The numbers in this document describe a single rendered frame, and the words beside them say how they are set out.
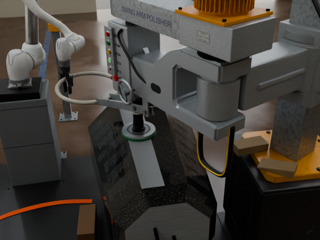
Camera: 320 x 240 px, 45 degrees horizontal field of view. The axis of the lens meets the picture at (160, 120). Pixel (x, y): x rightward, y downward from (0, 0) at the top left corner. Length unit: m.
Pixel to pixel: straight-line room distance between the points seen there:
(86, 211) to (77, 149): 1.06
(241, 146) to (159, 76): 0.72
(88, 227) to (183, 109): 1.31
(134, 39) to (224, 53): 0.71
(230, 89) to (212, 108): 0.12
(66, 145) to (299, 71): 2.60
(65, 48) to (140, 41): 0.94
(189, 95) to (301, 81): 0.57
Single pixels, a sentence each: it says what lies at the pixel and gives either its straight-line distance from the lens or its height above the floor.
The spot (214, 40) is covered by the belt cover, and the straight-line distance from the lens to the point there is 1.51.
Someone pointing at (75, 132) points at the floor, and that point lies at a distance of 4.15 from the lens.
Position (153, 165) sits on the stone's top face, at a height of 0.82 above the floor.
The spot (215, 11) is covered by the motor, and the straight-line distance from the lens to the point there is 1.52.
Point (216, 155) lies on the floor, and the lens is 3.70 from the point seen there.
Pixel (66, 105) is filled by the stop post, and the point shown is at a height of 0.16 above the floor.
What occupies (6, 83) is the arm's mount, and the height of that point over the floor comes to 0.86.
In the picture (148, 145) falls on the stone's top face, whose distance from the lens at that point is 2.31.
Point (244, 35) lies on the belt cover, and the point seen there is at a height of 1.66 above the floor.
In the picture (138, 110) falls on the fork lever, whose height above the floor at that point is 1.05.
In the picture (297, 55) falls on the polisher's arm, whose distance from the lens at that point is 1.95.
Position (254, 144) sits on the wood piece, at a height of 0.83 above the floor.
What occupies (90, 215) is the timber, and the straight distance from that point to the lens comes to 2.90.
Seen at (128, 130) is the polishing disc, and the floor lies 0.85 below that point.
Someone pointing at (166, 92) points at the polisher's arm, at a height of 1.29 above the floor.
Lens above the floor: 2.09
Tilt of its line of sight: 29 degrees down
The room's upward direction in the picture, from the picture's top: 1 degrees counter-clockwise
